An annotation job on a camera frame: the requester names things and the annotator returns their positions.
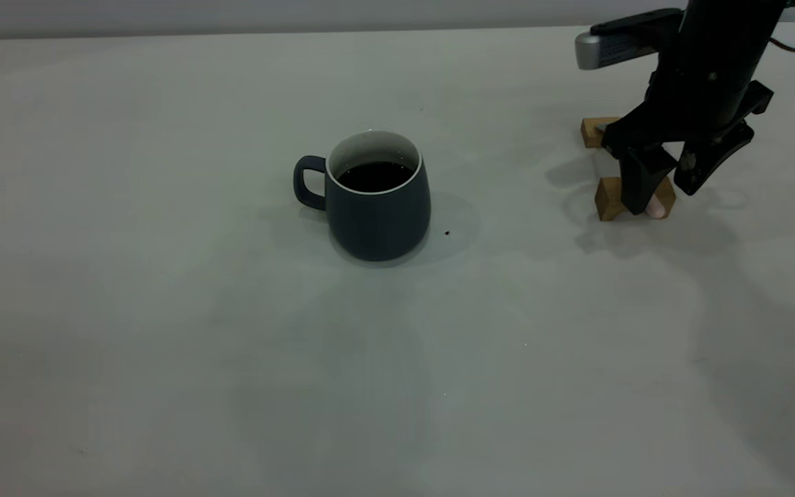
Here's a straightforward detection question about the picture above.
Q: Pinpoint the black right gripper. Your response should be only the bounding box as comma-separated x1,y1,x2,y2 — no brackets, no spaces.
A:
601,0,788,215

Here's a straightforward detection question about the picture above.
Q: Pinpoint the arched wooden block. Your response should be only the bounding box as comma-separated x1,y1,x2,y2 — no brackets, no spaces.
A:
594,176,677,222

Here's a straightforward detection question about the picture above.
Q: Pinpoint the dark grey ceramic mug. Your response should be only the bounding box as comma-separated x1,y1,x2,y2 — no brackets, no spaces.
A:
293,130,432,262

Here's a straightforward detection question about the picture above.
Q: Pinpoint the flat rectangular wooden block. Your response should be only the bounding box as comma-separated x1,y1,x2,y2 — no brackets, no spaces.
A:
581,117,623,149

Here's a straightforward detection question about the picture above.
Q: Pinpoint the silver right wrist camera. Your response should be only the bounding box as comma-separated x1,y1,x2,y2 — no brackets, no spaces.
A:
575,8,683,70

